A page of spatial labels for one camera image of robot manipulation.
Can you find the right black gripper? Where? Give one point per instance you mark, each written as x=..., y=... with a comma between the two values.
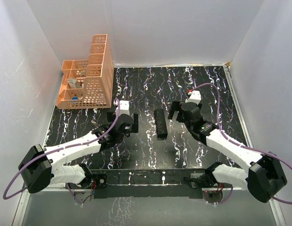
x=175, y=107

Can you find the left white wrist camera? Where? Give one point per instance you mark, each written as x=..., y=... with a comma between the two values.
x=124, y=107

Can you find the aluminium frame rail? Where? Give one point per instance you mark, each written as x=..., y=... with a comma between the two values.
x=237, y=105

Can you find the grey white small box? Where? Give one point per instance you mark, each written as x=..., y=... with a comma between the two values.
x=74, y=83

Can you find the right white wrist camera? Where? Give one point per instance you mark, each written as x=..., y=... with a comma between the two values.
x=194, y=97

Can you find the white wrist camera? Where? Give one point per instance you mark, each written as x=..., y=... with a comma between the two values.
x=194, y=97
x=124, y=107

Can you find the orange plastic desk organizer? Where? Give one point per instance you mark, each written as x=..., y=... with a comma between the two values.
x=95, y=76

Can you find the black sunglasses case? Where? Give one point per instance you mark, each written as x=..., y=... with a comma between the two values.
x=160, y=122

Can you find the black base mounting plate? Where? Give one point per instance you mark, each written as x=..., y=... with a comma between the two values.
x=148, y=183

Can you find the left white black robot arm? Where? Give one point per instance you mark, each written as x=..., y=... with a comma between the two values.
x=42, y=167

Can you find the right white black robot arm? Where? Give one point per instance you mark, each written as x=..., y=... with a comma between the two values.
x=261, y=174

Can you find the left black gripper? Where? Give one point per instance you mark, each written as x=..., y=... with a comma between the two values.
x=134, y=125

